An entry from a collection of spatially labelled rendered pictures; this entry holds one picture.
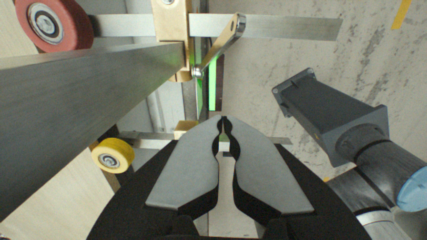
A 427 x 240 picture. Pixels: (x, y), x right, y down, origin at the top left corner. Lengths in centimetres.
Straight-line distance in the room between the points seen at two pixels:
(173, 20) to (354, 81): 145
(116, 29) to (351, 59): 142
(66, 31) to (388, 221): 88
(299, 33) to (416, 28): 146
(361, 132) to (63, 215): 115
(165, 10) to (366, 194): 76
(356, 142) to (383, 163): 11
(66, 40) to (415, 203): 91
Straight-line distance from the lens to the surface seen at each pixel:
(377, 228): 71
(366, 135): 81
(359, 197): 73
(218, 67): 42
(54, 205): 72
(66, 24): 29
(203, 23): 26
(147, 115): 61
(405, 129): 221
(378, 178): 73
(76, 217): 74
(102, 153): 38
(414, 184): 72
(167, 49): 18
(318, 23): 29
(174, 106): 57
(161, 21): 26
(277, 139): 39
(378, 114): 87
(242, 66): 114
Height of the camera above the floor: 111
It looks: 60 degrees down
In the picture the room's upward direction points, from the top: 176 degrees counter-clockwise
